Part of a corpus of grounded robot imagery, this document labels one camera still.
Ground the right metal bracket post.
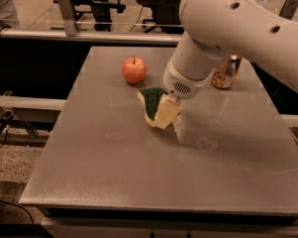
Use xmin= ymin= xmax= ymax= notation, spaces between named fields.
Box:
xmin=279 ymin=0 xmax=298 ymax=20

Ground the grey side rail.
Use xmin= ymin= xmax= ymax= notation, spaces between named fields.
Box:
xmin=0 ymin=96 xmax=65 ymax=111

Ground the metal barrier rail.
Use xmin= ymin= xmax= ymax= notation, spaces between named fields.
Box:
xmin=0 ymin=28 xmax=181 ymax=47

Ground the black office chair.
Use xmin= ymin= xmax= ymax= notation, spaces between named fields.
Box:
xmin=137 ymin=0 xmax=183 ymax=34

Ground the left metal bracket post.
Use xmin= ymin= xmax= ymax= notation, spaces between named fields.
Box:
xmin=56 ymin=0 xmax=78 ymax=37

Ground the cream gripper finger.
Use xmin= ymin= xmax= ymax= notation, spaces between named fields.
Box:
xmin=153 ymin=94 xmax=182 ymax=129

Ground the green and yellow sponge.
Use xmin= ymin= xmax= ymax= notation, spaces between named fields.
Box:
xmin=138 ymin=87 xmax=167 ymax=126

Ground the red apple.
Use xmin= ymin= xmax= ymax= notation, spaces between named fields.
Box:
xmin=122 ymin=56 xmax=148 ymax=84

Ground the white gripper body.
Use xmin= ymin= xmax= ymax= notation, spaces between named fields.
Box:
xmin=163 ymin=61 xmax=211 ymax=99

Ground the metal bracket post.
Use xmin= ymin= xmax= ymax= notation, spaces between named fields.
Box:
xmin=56 ymin=0 xmax=78 ymax=37
xmin=279 ymin=0 xmax=298 ymax=20

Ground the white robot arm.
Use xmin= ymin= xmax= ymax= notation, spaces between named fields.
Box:
xmin=152 ymin=0 xmax=298 ymax=129

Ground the orange soda can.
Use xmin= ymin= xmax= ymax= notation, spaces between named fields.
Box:
xmin=212 ymin=55 xmax=242 ymax=90

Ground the black cable on floor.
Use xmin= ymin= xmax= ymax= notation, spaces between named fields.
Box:
xmin=0 ymin=111 xmax=36 ymax=226

